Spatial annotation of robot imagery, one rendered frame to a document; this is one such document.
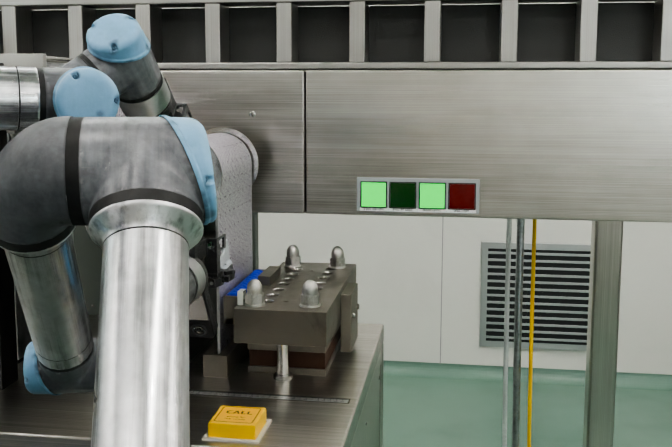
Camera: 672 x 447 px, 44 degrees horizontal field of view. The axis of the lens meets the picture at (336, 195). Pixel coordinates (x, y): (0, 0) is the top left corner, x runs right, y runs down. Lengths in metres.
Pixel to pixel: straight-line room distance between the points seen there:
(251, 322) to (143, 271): 0.63
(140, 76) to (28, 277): 0.33
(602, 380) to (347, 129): 0.80
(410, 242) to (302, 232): 0.54
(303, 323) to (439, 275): 2.75
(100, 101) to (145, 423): 0.41
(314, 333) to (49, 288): 0.53
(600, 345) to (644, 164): 0.45
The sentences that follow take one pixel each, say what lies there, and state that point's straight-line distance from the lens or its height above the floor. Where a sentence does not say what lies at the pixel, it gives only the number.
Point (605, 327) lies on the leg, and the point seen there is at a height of 0.88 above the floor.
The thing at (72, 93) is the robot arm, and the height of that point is 1.39.
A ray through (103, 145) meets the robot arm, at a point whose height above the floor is 1.34.
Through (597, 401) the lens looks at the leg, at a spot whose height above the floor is 0.71.
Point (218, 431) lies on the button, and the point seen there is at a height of 0.91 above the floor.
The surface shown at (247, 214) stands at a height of 1.15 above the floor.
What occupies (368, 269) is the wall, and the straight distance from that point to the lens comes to 4.13.
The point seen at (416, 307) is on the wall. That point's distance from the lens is 4.16.
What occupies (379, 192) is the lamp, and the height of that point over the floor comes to 1.19.
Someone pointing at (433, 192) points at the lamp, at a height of 1.19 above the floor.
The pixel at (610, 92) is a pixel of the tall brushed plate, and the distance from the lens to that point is 1.71.
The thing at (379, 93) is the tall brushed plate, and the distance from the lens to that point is 1.70.
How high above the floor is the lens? 1.39
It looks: 7 degrees down
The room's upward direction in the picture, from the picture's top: straight up
